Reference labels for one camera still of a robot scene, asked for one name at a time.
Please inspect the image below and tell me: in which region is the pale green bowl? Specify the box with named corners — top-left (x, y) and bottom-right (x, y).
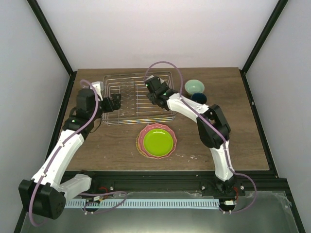
top-left (184, 79), bottom-right (205, 95)

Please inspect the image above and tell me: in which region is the light blue slotted strip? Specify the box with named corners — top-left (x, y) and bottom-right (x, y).
top-left (65, 199), bottom-right (219, 209)

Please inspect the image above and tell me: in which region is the black right frame post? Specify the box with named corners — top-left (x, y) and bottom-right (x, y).
top-left (242, 0), bottom-right (290, 72)

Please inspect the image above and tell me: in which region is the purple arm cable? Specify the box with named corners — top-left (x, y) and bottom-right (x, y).
top-left (29, 79), bottom-right (128, 228)
top-left (144, 60), bottom-right (258, 215)

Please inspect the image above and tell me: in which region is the pink scalloped plate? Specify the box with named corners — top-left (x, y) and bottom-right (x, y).
top-left (138, 123), bottom-right (177, 160)

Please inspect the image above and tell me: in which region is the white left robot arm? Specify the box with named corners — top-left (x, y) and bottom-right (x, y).
top-left (18, 88), bottom-right (121, 219)

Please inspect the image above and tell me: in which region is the dark blue mug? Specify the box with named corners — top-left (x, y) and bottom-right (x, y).
top-left (190, 93), bottom-right (207, 104)

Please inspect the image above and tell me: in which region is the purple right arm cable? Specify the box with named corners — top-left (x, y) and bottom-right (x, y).
top-left (144, 60), bottom-right (258, 215)

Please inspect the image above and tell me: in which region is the lime green plate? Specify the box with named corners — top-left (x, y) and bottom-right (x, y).
top-left (143, 129), bottom-right (174, 157)

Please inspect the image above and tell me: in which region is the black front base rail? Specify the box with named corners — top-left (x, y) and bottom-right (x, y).
top-left (60, 169), bottom-right (290, 197)

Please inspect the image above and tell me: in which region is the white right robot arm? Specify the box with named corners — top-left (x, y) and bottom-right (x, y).
top-left (144, 75), bottom-right (234, 196)

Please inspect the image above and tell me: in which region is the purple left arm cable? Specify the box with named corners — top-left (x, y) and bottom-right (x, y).
top-left (29, 79), bottom-right (128, 228)

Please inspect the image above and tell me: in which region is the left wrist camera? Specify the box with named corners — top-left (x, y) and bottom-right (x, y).
top-left (91, 81), bottom-right (104, 101)

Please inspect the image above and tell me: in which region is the black aluminium frame post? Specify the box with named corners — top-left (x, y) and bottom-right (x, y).
top-left (26, 0), bottom-right (74, 76)

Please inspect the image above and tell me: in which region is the chrome wire dish rack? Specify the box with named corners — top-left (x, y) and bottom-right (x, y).
top-left (102, 73), bottom-right (176, 125)

